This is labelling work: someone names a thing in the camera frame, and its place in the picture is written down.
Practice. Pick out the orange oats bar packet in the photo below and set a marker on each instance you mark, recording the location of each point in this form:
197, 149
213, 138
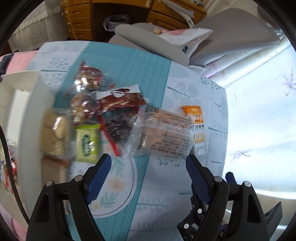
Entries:
199, 136

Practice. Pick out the clear packet beige crackers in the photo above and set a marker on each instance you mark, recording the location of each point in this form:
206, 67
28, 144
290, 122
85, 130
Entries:
56, 133

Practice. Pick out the dark blue folded cloth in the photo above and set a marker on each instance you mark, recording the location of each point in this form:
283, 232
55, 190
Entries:
4, 63

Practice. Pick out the white plastic storage bin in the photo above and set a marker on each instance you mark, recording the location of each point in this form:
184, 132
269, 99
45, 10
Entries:
28, 97

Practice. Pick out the white and pink paper bag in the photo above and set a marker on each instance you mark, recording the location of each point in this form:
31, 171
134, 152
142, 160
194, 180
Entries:
187, 40

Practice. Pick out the pink bed quilt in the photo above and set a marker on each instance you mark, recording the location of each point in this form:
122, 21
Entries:
20, 61

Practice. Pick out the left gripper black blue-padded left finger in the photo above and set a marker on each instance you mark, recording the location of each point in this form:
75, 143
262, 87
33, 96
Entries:
48, 220

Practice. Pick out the white lace fabric cover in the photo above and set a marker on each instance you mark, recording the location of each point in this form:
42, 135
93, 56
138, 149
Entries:
46, 23

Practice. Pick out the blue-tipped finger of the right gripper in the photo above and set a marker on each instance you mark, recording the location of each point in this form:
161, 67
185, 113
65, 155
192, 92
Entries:
230, 178

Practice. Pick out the trash bin with bag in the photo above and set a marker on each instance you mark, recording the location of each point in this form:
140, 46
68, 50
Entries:
112, 21

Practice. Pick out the nut mix clear packet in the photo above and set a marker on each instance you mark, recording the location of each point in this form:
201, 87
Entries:
87, 82

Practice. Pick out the wooden desk with drawers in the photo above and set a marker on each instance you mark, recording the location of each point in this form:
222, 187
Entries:
84, 18

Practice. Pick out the dark prune clear packet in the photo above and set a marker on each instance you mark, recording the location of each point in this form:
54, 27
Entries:
117, 126

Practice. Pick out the green snack packet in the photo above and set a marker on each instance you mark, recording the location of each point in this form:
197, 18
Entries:
87, 140

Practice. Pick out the dark red snack packet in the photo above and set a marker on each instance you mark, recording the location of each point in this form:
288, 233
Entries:
124, 97

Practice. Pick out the beige soda cracker packet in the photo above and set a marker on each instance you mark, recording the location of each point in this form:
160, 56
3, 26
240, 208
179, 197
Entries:
54, 169

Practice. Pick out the white curtain with flowers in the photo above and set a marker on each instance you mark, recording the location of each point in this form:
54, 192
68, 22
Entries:
260, 90

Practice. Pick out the grey office chair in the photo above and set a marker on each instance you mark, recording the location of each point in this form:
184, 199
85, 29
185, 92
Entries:
230, 31

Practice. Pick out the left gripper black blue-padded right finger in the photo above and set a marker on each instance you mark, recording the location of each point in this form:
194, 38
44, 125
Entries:
198, 178

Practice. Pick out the teal floral tablecloth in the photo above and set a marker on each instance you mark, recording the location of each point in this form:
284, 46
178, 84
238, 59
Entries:
146, 194

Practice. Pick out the clear brown cake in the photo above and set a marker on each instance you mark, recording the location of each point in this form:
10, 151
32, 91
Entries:
160, 133

